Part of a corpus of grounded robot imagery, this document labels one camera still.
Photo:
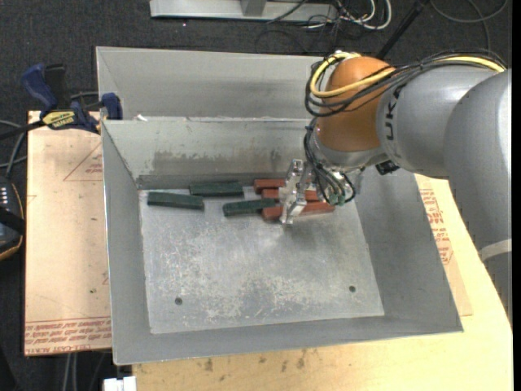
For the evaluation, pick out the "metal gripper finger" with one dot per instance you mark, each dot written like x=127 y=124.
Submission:
x=294 y=208
x=294 y=169

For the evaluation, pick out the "red-brown flat block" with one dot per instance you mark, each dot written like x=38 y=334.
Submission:
x=270 y=194
x=313 y=209
x=266 y=185

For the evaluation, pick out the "dark green flat block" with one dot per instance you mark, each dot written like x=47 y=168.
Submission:
x=175 y=200
x=246 y=207
x=215 y=188

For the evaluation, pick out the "grey metal bin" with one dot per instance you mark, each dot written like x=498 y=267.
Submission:
x=252 y=267

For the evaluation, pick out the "brown cardboard board red print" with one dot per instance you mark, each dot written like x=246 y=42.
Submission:
x=65 y=234

